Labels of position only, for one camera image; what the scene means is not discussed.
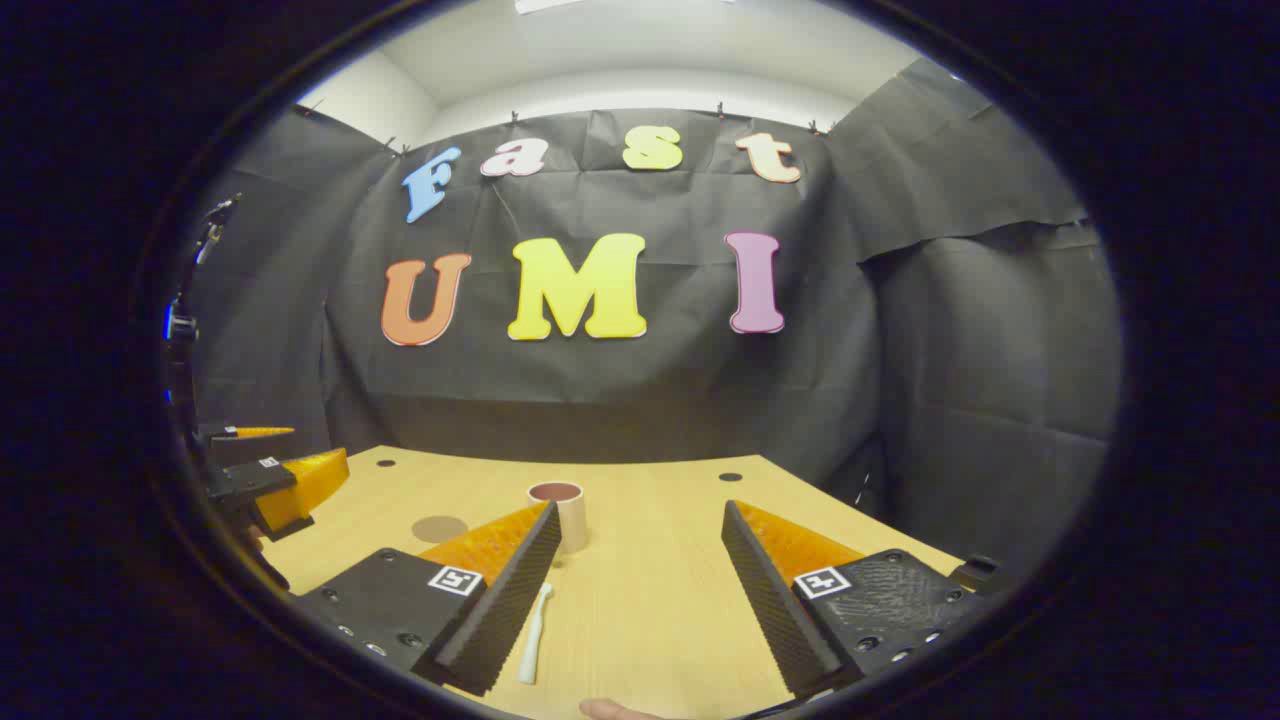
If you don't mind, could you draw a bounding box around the black backdrop cloth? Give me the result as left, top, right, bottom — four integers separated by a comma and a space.
190, 55, 1126, 601

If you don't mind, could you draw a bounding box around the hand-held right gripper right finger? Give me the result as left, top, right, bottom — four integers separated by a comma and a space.
720, 498, 976, 699

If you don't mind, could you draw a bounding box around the beige cup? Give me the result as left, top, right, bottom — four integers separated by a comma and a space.
527, 481, 589, 554

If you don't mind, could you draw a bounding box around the wooden desktop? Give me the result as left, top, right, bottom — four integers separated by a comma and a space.
258, 445, 966, 720

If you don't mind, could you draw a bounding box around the white toothbrush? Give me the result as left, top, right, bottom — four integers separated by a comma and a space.
517, 583, 554, 686

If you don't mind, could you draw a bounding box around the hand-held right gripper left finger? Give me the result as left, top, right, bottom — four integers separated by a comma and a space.
290, 498, 563, 698

